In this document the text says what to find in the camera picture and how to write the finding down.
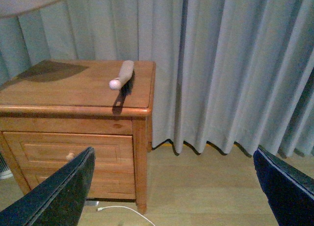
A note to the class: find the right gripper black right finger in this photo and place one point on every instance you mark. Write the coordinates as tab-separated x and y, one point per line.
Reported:
290	192

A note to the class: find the white hand brush black bristles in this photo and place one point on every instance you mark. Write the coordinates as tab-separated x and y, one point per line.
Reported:
124	81

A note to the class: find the wooden nightstand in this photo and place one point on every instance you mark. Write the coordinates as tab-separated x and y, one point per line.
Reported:
62	106

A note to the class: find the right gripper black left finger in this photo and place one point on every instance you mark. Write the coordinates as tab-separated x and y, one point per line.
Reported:
58	200

